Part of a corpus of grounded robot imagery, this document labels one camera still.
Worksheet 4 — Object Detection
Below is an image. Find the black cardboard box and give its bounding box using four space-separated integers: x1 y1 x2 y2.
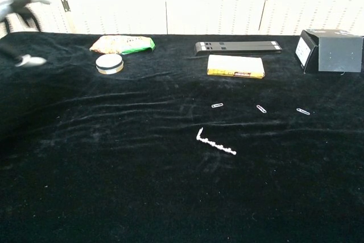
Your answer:
294 28 364 75

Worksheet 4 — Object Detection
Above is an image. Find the white bead chain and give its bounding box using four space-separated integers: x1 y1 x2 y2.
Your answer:
196 136 237 156

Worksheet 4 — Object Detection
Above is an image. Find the woven folding screen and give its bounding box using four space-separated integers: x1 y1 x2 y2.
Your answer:
0 0 364 36

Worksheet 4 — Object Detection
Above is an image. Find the yellow flat box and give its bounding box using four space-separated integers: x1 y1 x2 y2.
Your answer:
206 54 266 80

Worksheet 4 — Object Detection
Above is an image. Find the black velvet tablecloth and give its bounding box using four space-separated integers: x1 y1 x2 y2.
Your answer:
0 31 364 243

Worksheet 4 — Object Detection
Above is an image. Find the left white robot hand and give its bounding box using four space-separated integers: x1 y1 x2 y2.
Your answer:
0 0 52 68

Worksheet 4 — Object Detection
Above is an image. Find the green orange snack bag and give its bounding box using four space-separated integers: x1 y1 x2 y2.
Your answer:
89 35 156 56

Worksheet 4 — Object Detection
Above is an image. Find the black folding stand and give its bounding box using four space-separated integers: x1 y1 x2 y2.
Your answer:
193 40 283 57

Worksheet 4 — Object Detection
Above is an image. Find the round white tin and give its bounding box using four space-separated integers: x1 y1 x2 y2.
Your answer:
95 53 125 76

